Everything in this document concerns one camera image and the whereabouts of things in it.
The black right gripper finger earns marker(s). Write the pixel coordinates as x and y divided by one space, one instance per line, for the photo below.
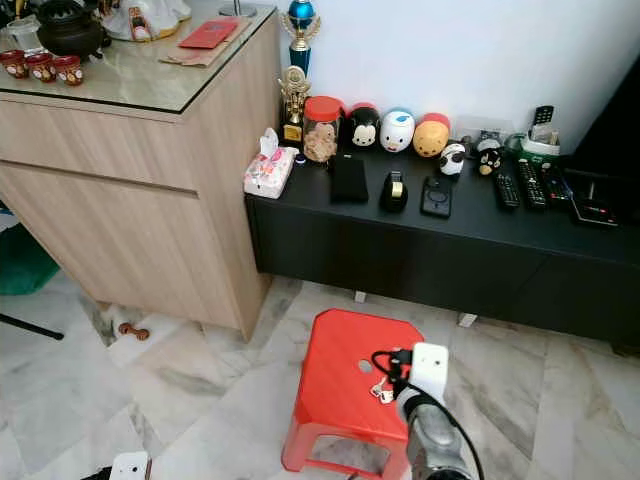
384 355
391 382

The silver key bunch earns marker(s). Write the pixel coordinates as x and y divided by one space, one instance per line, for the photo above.
382 392

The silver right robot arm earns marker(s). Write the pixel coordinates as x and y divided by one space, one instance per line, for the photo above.
432 440

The red plastic stool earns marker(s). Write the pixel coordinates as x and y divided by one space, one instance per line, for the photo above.
340 370

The black low tv console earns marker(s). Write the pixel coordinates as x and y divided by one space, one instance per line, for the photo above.
420 255

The black tape dispenser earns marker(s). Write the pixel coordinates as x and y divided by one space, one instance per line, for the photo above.
394 192

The black cased phone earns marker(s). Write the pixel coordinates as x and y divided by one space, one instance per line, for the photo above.
437 197

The black wallet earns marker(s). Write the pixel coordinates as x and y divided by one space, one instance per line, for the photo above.
349 179

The black remote control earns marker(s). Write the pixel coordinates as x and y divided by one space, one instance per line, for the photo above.
556 185
507 191
531 185

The small white black plush toy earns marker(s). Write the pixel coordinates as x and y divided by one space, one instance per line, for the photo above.
453 160

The pink white tissue pack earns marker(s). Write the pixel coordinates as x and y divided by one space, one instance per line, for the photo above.
269 172

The yellow bear plush toy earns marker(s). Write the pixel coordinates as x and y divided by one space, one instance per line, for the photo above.
431 138

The white duck plush toy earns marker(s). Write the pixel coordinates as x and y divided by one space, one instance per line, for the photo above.
397 131

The black mouse plush toy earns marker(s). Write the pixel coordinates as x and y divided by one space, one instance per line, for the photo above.
362 127

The black rod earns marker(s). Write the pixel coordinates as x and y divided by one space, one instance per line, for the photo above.
32 327

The green cushion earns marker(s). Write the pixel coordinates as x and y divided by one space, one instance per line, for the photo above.
25 260

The small brown dumbbell toy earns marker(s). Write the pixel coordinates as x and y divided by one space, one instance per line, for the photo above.
133 331

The black set-top box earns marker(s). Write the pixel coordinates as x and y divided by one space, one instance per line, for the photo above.
595 203

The green white basket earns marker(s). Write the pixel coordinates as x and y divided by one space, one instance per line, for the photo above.
542 147

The small gold trophy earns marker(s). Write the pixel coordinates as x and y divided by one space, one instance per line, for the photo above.
294 102

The light wood cabinet glass top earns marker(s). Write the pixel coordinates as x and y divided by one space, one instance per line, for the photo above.
120 190

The black television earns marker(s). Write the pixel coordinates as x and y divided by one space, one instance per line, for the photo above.
610 125

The blue gold trophy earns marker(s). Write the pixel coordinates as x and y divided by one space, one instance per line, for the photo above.
300 25

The red packet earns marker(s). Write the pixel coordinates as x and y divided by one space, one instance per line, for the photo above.
208 33

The small red cup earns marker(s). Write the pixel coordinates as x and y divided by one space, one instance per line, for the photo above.
14 64
69 70
42 67

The metal stand base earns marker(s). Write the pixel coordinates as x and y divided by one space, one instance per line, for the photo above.
237 9

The white ceramic statue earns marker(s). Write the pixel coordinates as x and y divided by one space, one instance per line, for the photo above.
150 15

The black incense urn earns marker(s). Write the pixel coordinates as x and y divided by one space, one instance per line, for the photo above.
70 30

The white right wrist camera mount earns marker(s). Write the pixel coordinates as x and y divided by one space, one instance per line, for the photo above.
428 368

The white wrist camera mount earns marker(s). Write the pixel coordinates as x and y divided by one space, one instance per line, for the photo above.
428 368
130 466

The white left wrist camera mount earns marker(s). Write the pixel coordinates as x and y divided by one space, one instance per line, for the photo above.
130 466

